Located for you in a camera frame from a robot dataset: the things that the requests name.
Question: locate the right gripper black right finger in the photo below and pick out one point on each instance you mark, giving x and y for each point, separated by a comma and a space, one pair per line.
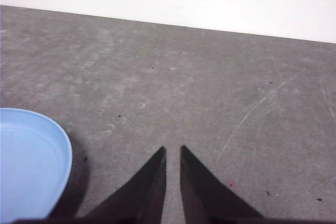
202, 197

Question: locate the blue plate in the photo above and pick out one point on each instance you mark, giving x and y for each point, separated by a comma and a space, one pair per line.
29, 161

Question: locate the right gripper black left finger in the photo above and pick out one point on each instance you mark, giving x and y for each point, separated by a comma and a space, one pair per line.
147, 195

